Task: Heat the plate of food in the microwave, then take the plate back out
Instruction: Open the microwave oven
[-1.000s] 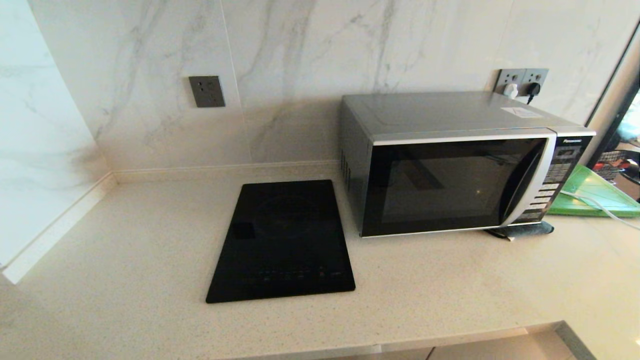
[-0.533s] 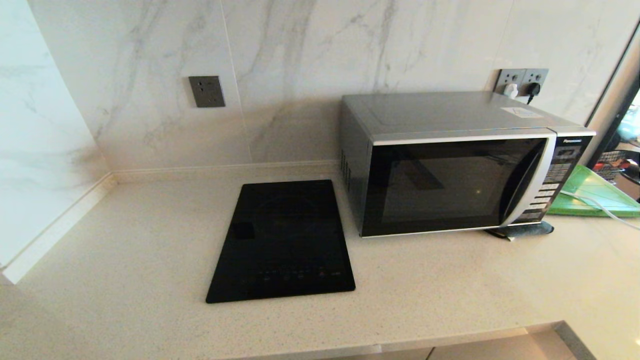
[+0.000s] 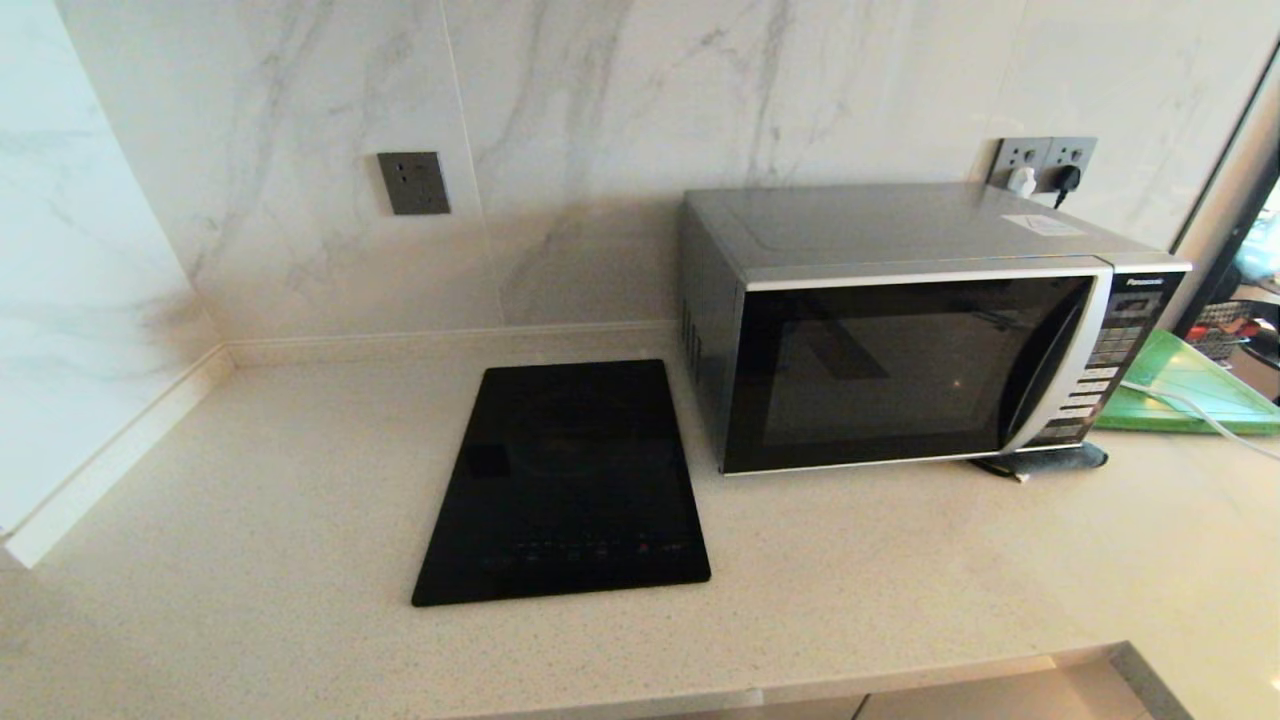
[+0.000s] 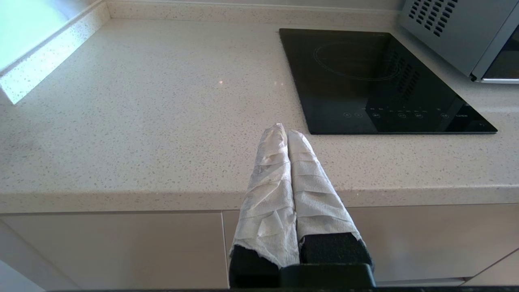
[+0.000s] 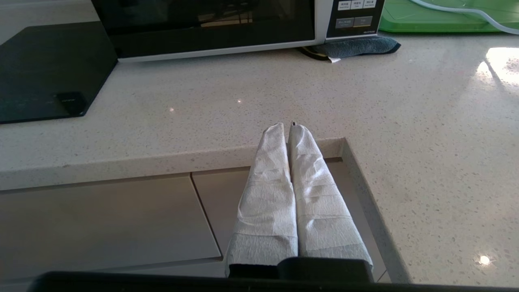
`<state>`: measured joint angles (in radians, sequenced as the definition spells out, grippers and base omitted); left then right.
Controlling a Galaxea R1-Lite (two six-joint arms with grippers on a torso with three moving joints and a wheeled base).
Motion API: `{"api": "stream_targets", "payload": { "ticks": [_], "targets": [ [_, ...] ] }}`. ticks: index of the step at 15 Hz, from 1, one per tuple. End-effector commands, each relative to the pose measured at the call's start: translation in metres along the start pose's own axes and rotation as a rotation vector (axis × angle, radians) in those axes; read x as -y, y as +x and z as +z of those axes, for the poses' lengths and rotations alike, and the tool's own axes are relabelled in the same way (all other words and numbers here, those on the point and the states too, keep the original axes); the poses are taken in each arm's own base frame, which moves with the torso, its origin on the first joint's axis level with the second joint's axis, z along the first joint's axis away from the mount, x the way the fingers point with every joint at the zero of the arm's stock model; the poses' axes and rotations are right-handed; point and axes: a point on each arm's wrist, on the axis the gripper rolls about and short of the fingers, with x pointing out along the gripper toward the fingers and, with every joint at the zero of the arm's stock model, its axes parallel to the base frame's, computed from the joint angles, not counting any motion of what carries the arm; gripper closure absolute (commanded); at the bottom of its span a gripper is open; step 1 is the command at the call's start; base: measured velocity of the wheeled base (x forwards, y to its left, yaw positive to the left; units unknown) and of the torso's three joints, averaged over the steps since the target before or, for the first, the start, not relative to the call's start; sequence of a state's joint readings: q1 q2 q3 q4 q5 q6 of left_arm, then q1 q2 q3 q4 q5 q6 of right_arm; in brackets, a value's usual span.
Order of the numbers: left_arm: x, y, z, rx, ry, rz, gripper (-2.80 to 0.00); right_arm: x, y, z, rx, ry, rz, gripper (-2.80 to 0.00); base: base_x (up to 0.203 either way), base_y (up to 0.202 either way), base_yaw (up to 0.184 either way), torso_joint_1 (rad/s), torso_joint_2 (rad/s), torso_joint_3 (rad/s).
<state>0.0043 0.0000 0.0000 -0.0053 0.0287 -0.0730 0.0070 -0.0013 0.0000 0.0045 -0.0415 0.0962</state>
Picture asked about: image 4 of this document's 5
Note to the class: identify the black glass microwave door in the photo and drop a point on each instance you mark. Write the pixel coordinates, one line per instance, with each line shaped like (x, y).
(507, 63)

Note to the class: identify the black glass induction cooktop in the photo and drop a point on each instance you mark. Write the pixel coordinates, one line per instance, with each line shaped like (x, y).
(365, 81)

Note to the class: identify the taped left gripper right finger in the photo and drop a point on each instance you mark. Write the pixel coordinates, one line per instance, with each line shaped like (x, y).
(316, 202)

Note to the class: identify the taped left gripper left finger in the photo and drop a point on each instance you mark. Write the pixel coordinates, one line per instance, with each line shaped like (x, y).
(267, 202)

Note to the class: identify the silver Panasonic microwave oven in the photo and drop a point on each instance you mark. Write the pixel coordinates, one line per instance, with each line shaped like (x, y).
(458, 36)

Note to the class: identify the beige cabinet door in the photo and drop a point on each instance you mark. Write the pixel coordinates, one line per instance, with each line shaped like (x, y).
(121, 251)
(413, 243)

